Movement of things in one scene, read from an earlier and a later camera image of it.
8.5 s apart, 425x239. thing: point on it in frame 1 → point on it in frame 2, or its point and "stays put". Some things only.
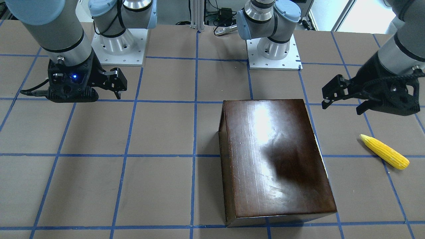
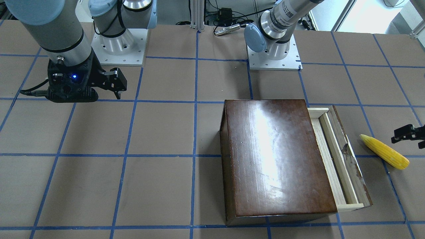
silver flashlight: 230,29 stays put
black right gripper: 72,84 stays put
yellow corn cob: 389,154 stays put
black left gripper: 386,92 → 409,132
